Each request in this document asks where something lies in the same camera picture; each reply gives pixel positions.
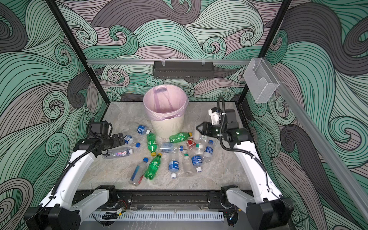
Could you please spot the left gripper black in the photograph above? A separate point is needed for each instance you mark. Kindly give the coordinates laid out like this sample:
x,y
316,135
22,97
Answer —
x,y
116,142

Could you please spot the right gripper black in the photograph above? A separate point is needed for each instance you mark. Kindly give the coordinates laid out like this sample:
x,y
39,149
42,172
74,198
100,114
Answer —
x,y
208,129

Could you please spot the clear bottle purple label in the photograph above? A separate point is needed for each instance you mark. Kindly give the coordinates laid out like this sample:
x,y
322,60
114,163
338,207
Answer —
x,y
118,153

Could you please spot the clear bottle green cap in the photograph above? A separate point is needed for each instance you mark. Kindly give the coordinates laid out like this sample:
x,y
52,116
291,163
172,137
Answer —
x,y
188,167

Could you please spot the clear bottle blue red insert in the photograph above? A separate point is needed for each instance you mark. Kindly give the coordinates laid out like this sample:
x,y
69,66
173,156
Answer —
x,y
139,172

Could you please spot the green soda bottle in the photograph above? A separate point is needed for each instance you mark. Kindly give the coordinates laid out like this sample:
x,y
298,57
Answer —
x,y
153,167
180,137
152,144

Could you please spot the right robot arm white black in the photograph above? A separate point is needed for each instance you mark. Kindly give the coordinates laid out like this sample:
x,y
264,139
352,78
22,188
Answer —
x,y
266,208

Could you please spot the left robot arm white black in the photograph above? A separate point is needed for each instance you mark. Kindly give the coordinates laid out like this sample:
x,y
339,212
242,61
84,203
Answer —
x,y
56,211

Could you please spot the green soda bottle by bin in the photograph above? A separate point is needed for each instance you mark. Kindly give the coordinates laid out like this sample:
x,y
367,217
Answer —
x,y
180,137

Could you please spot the cream ribbed waste bin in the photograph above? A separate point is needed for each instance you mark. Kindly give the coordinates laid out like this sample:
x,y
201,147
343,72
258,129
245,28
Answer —
x,y
168,127

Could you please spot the pink plastic bin liner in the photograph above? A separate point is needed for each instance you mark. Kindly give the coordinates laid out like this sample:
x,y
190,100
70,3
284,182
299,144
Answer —
x,y
165,102

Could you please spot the red orange drink bottle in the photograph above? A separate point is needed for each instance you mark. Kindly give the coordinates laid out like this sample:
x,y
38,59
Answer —
x,y
191,143

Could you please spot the clear bottle blue label white cap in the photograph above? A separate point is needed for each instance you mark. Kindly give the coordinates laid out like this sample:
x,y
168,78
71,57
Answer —
x,y
142,129

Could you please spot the clear bottle pale blue label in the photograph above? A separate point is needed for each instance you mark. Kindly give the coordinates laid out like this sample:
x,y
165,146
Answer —
x,y
169,147

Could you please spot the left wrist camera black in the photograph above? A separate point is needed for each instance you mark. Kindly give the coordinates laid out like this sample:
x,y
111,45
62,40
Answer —
x,y
99,129

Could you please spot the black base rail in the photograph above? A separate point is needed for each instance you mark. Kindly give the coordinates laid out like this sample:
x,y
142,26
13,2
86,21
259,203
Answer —
x,y
212,199

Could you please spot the black wall-mounted tray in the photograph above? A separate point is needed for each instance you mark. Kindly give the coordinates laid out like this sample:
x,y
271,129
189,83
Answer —
x,y
186,70

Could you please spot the clear acrylic wall holder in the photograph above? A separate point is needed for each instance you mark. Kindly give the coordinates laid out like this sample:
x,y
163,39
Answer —
x,y
261,79

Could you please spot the white slotted cable duct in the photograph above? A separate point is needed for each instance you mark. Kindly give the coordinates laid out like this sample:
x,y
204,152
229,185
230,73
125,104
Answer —
x,y
171,216

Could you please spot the aluminium rail back wall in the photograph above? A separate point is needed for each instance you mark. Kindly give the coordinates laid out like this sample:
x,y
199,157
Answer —
x,y
132,61

